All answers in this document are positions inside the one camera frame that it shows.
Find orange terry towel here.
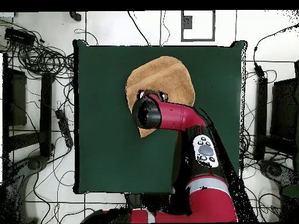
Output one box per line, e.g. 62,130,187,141
124,55,196,139

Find dark green table cloth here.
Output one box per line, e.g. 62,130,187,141
72,39,248,195

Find black power strip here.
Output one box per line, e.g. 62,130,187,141
55,108,74,148

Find small black floor object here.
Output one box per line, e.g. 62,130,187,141
69,10,82,22

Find grey stand base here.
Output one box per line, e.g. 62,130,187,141
259,159,297,187
6,155,50,222

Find black adapter box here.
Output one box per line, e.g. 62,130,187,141
4,27,36,47

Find green object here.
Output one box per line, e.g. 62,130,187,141
281,184,299,198

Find grey rectangular floor frame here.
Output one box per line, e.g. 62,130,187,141
180,10,216,43

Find black cable connector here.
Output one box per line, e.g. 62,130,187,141
253,62,266,78

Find black metal frame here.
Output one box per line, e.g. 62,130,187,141
2,52,55,159
254,60,299,164

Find tangled black cables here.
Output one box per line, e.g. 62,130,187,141
0,19,75,80

